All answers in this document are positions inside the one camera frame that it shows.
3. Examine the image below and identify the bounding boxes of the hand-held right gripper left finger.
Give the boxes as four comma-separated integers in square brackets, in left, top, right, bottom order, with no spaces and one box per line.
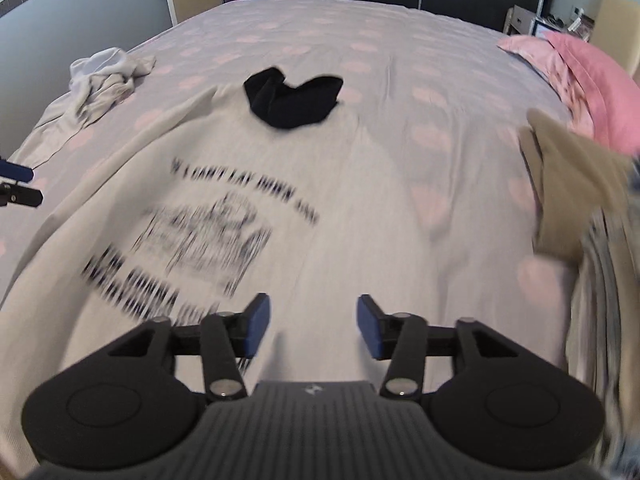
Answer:
[107,292,272,401]

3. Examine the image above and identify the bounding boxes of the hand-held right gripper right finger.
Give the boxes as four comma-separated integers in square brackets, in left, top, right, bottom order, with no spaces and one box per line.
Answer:
[355,293,521,400]

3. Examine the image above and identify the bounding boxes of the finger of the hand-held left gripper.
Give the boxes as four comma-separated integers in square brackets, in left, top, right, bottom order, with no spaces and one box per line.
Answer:
[0,158,34,182]
[0,183,43,209]

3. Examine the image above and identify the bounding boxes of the white printed sweatshirt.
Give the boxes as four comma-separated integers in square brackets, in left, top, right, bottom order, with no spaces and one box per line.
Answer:
[0,82,451,471]

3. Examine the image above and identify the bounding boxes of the striped folded clothes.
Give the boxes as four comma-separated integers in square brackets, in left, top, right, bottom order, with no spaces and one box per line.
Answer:
[567,160,640,461]

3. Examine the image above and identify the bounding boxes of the pale grey crumpled garment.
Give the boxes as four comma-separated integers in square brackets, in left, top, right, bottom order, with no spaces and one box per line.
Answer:
[10,47,157,168]

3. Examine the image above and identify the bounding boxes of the black cloth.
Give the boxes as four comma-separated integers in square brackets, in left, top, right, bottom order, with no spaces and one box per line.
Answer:
[243,66,345,130]

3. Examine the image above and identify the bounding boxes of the beige folded cloth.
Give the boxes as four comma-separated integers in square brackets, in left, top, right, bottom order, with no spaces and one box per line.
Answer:
[519,108,638,263]

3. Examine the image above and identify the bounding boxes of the grey pink-dotted bed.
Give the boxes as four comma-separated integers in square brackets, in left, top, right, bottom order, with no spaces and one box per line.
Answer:
[0,0,640,480]

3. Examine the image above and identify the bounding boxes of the pink pillow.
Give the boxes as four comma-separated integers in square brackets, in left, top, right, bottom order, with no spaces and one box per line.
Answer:
[497,30,640,156]

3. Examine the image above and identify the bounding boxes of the white nightstand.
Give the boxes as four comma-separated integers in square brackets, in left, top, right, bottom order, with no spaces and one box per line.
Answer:
[505,5,551,39]

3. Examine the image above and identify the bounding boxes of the beige padded headboard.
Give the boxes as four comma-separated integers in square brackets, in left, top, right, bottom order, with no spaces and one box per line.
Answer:
[592,0,640,77]

